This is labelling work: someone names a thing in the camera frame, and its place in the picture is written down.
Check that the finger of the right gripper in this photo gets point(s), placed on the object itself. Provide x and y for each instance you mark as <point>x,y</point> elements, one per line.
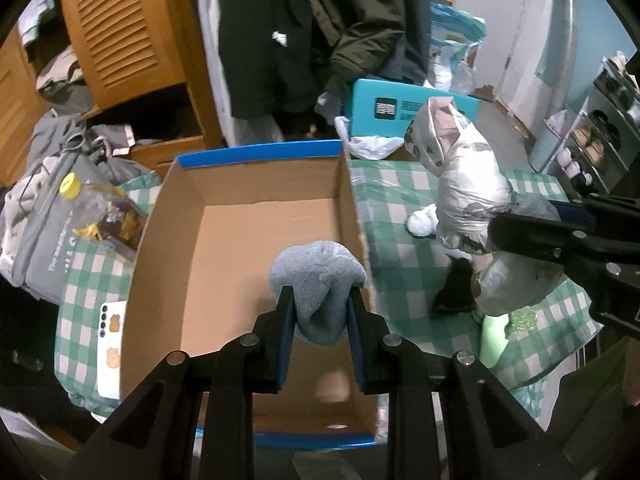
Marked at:
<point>545,242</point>
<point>598,211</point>

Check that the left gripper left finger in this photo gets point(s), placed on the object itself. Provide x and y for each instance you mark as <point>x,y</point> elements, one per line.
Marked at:
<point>282,334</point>

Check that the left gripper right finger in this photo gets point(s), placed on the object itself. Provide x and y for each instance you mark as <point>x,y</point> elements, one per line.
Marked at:
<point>363,341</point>

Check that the blue-grey sock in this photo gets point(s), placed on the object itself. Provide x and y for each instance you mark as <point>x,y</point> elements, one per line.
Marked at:
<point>321,274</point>

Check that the black sock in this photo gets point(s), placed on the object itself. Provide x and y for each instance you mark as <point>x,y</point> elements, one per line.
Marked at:
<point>460,290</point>

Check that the grey patterned plastic bag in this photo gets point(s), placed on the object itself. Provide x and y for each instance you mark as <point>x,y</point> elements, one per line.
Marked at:
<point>472,191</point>

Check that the white plastic bag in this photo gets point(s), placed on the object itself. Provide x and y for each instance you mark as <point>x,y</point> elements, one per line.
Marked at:
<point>366,147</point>
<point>423,222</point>

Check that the light green foam sheet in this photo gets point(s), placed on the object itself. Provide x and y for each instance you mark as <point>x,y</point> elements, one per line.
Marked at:
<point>493,339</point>

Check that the shoe rack with shoes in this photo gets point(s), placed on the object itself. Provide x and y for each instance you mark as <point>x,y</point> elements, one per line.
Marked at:
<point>602,142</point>

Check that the green white checkered tablecloth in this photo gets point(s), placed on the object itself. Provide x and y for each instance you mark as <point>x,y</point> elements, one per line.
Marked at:
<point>406,273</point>

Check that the light blue trash bin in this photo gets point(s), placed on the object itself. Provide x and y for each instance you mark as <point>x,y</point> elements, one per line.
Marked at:
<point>548,138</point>

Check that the open cardboard box blue rim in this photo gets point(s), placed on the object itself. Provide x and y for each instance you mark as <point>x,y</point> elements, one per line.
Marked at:
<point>201,278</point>

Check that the white smartphone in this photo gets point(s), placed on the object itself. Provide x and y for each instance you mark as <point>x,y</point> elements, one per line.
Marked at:
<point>109,351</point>

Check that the white plastic bag under lid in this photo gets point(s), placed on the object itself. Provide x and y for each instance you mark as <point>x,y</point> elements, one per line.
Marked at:
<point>366,147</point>

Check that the teal shoe box lid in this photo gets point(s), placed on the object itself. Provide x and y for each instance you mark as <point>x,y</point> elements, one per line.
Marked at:
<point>385,108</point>

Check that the oil bottle yellow cap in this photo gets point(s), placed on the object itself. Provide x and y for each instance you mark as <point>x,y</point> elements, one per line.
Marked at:
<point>104,215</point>

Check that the blue plastic bag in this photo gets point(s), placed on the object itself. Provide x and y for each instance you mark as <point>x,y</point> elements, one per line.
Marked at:
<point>455,38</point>

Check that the grey clothes pile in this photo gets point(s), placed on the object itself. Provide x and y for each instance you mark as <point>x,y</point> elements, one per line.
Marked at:
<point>64,144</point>

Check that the grey tote bag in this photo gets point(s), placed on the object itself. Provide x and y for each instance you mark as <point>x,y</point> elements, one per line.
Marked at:
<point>36,225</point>

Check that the black hanging jacket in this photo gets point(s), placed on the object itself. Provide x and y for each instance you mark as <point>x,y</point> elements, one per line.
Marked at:
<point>267,50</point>

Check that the dark olive hanging jacket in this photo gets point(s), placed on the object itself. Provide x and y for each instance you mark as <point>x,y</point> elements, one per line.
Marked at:
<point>386,39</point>

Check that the wooden louvered wardrobe door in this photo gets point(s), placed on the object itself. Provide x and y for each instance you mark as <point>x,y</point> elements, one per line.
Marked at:
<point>130,48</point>

